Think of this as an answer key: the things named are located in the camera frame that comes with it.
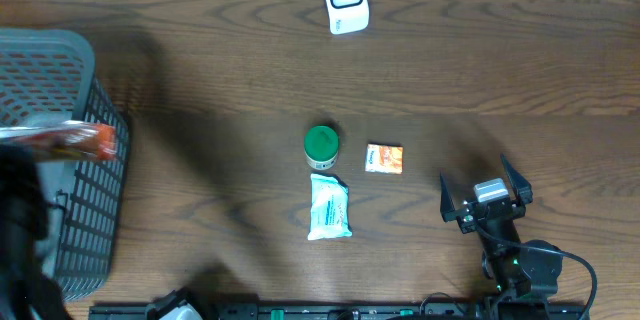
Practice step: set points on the green lid jar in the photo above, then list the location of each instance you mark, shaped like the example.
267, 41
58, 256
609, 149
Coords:
321, 147

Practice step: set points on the orange Kleenex tissue pack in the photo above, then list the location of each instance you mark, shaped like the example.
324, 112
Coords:
384, 159

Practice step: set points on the teal wet wipes pack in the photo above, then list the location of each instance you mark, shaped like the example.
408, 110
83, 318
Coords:
329, 208

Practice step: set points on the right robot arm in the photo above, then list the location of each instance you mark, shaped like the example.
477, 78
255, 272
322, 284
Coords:
526, 273

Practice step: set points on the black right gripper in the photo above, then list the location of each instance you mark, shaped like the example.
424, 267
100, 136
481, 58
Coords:
466, 215

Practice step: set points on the black mounting rail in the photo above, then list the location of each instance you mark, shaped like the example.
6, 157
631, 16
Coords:
267, 311

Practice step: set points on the red Top chocolate bar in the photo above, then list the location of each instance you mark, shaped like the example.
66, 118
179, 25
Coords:
66, 141

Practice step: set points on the grey plastic basket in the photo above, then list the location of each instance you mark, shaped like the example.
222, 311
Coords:
48, 77

